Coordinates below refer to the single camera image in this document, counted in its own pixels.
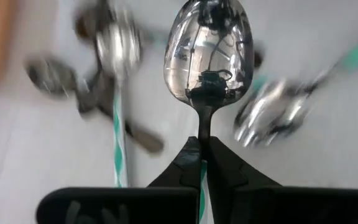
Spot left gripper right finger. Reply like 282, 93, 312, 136
206, 136, 282, 224

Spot green-handled silver spoon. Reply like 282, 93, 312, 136
233, 29, 358, 149

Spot silver spoon patterned handle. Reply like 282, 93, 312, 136
162, 0, 255, 224
94, 9, 142, 189

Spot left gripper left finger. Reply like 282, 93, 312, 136
147, 136, 203, 189

